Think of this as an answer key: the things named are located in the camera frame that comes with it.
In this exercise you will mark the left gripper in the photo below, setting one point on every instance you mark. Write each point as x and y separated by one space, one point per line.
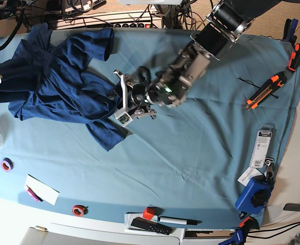
170 94

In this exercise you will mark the blue t-shirt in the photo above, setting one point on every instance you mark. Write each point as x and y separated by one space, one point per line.
52 82

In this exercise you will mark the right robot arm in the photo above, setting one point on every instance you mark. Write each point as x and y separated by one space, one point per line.
12 16

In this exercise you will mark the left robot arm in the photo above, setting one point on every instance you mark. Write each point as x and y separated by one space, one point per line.
226 23

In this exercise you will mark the white power strip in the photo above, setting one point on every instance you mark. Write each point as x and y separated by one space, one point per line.
125 19

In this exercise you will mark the black zip tie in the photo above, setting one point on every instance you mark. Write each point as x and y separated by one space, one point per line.
252 84

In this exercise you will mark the light blue table cloth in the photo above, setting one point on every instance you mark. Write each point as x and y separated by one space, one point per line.
186 162

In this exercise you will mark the orange black utility knife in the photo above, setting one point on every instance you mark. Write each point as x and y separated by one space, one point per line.
266 90

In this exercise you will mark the clear blister pack with label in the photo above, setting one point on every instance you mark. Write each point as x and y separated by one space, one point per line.
261 146

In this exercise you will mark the red cube block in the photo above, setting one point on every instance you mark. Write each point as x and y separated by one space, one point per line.
148 213

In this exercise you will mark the white paper tag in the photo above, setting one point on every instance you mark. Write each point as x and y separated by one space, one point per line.
247 175

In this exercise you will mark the white black marker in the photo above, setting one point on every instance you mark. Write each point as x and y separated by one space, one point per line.
178 221

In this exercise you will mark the black remote control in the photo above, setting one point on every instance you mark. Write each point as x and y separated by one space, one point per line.
150 226

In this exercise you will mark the blue box with black knob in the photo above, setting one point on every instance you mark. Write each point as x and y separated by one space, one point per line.
255 196

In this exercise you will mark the orange black clamp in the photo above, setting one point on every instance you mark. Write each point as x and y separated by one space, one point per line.
294 60

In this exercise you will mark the red tape roll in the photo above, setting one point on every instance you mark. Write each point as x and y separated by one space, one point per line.
79 210

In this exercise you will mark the blue black spring clamp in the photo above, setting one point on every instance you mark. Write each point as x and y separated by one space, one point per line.
289 30

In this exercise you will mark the white notepad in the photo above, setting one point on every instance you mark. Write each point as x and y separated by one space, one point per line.
45 192

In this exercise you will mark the pink pen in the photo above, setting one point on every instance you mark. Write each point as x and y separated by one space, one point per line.
33 194

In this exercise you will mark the blue orange bottom clamp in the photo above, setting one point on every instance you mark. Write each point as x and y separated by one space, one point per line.
241 233

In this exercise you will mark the purple tape roll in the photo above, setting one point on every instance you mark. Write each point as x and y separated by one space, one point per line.
7 164

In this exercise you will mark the black phone device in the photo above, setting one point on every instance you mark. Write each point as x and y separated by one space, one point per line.
292 207

